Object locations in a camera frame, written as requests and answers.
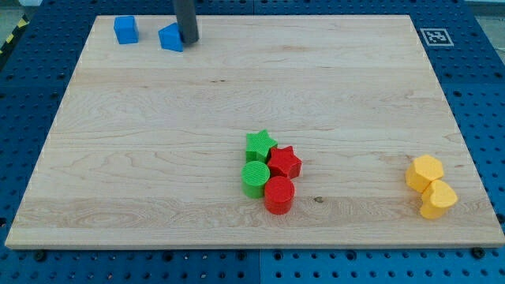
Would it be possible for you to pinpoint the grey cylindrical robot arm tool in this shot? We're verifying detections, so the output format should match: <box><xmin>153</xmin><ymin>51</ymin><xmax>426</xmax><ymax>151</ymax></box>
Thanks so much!
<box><xmin>173</xmin><ymin>0</ymin><xmax>200</xmax><ymax>45</ymax></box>

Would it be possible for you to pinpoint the green star block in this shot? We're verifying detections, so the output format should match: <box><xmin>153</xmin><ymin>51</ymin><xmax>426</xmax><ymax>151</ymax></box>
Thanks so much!
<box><xmin>245</xmin><ymin>129</ymin><xmax>278</xmax><ymax>163</ymax></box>

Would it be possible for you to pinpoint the light wooden board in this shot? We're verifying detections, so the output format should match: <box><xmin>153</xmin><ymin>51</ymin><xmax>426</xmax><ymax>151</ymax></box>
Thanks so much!
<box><xmin>6</xmin><ymin>15</ymin><xmax>504</xmax><ymax>250</ymax></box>

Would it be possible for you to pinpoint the green cylinder block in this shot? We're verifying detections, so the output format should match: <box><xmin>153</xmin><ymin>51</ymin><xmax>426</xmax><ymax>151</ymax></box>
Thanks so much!
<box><xmin>241</xmin><ymin>161</ymin><xmax>270</xmax><ymax>199</ymax></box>

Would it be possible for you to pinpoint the red star block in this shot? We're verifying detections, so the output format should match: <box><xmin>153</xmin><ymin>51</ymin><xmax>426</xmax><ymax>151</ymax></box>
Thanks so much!
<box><xmin>267</xmin><ymin>146</ymin><xmax>302</xmax><ymax>179</ymax></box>

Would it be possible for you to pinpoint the red cylinder block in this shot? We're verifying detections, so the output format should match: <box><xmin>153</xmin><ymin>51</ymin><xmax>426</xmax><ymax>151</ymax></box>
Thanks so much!
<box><xmin>264</xmin><ymin>176</ymin><xmax>295</xmax><ymax>215</ymax></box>

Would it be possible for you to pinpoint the blue triangular prism block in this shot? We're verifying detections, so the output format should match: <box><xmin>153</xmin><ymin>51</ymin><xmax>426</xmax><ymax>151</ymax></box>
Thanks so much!
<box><xmin>158</xmin><ymin>23</ymin><xmax>183</xmax><ymax>52</ymax></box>

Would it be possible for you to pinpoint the blue cube block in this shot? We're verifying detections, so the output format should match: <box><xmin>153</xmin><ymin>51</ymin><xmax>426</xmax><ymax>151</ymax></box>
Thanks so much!
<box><xmin>114</xmin><ymin>16</ymin><xmax>139</xmax><ymax>44</ymax></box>

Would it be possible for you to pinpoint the yellow hexagon block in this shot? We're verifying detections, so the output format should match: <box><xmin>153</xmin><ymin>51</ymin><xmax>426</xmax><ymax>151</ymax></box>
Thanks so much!
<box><xmin>405</xmin><ymin>155</ymin><xmax>444</xmax><ymax>193</ymax></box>

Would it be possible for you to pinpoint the yellow heart block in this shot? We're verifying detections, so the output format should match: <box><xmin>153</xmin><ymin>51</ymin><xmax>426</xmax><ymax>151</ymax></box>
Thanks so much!
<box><xmin>419</xmin><ymin>180</ymin><xmax>458</xmax><ymax>219</ymax></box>

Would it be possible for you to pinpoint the white fiducial marker tag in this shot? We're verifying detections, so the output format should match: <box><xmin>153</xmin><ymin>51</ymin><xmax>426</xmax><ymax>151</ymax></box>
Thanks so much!
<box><xmin>420</xmin><ymin>28</ymin><xmax>454</xmax><ymax>47</ymax></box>

